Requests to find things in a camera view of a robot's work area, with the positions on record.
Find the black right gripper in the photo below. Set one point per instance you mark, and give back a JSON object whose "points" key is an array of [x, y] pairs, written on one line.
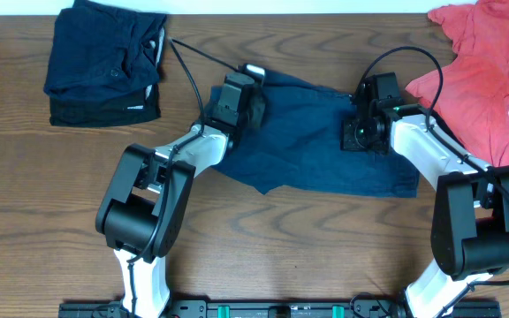
{"points": [[350, 136]]}

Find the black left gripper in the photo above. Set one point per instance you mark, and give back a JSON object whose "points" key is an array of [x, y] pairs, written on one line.
{"points": [[258, 108]]}

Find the blue denim shorts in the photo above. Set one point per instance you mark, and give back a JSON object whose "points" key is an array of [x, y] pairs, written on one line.
{"points": [[298, 146]]}

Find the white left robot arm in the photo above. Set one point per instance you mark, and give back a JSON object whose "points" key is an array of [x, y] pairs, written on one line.
{"points": [[142, 210]]}

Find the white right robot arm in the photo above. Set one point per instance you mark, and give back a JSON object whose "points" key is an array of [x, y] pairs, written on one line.
{"points": [[470, 225]]}

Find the folded black garment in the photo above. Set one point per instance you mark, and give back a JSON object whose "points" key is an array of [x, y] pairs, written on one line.
{"points": [[137, 107]]}

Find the red t-shirt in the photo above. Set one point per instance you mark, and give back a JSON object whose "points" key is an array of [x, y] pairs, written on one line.
{"points": [[471, 94]]}

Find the folded navy shorts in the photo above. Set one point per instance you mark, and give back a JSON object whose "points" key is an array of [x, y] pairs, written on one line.
{"points": [[101, 52]]}

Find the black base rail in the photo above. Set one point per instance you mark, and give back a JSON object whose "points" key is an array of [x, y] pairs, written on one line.
{"points": [[367, 308]]}

